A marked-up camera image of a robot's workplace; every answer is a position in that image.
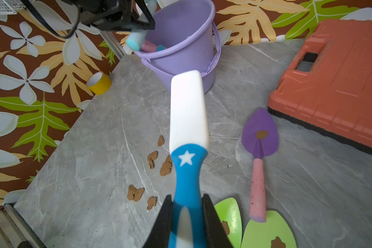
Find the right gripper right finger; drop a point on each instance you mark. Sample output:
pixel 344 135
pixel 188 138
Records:
pixel 215 233

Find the green pointed trowel wooden handle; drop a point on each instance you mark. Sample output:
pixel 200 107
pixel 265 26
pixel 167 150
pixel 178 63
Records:
pixel 230 217

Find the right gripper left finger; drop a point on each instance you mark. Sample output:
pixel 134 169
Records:
pixel 160 233

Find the red plastic tool case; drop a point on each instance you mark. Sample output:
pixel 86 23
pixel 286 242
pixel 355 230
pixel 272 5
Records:
pixel 328 85

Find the purple trowel pink handle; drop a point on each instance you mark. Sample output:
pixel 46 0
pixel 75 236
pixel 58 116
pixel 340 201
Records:
pixel 148 47
pixel 260 137

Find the white wire basket left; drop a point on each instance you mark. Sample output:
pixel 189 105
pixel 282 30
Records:
pixel 9 7

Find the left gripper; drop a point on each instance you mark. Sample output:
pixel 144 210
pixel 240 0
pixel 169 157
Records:
pixel 114 15

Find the yellow tape roll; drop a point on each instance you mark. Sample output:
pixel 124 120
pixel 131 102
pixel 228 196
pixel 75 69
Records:
pixel 99 83

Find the purple plastic bucket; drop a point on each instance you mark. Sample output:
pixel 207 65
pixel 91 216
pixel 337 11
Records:
pixel 191 39

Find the light blue round trowel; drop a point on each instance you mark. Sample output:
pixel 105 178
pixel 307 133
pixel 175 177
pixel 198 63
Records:
pixel 160 48

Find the white brush blue handle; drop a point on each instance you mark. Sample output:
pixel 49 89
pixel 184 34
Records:
pixel 188 146

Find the green square trowel right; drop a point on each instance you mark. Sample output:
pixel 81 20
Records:
pixel 274 233

